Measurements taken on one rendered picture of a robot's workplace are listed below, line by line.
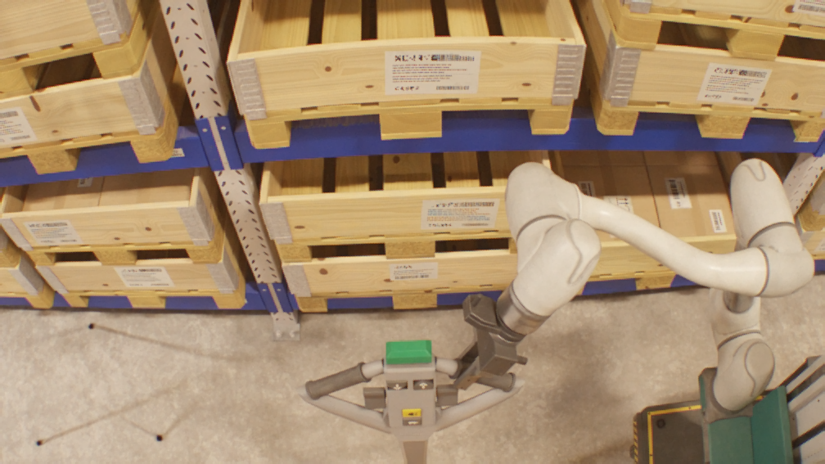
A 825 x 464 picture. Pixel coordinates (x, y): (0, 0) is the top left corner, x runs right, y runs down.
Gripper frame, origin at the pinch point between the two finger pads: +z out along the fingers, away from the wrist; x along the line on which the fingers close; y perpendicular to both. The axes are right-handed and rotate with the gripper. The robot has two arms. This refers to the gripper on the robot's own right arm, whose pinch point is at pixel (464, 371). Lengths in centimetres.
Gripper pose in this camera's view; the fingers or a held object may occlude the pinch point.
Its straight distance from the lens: 141.0
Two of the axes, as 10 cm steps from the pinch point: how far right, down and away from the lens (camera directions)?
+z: -4.6, 6.7, 5.9
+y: 8.9, 3.3, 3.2
